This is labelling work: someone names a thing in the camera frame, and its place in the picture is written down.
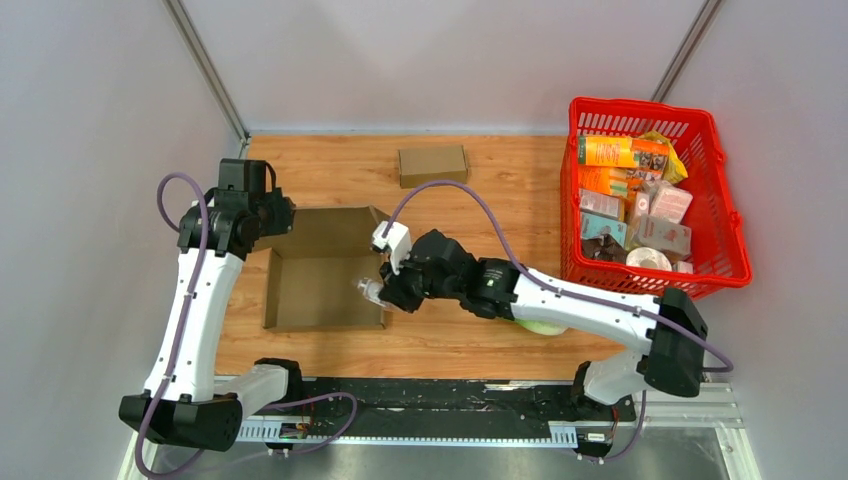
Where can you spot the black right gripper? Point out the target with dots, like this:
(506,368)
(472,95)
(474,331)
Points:
(394,289)

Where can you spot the brown cardboard sheet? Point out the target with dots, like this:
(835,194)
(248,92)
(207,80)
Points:
(314,270)

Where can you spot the brown cardboard box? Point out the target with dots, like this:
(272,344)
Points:
(420,165)

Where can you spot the clear bag white parts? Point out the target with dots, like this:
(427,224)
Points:
(370,289)

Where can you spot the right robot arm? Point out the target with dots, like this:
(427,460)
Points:
(664,336)

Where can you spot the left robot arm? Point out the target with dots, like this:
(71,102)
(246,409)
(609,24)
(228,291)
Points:
(180,403)

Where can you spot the teal box package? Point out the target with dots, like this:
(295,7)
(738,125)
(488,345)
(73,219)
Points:
(595,226)

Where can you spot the green lettuce head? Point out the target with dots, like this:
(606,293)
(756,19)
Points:
(541,328)

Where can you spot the brown chocolate package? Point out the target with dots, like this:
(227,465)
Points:
(604,248)

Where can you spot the orange sponge pack lower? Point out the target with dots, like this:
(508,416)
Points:
(609,181)

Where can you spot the white tape roll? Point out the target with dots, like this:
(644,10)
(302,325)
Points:
(649,258)

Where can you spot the pink white package lower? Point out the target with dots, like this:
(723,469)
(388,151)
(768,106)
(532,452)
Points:
(674,240)

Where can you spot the pink snack package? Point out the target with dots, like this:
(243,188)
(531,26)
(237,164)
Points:
(670,203)

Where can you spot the yellow snack bag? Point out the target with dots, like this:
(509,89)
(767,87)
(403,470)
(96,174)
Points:
(674,170)

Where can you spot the red plastic basket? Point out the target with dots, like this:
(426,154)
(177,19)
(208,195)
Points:
(645,200)

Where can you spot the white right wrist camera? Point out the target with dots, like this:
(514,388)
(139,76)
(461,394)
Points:
(393,239)

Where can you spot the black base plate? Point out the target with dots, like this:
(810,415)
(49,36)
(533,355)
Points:
(440,412)

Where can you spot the aluminium frame post left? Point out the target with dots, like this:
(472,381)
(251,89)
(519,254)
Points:
(191,36)

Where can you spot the aluminium frame post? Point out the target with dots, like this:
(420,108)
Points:
(694,35)
(191,36)

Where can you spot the aluminium frame post right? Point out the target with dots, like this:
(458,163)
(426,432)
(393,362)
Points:
(694,35)

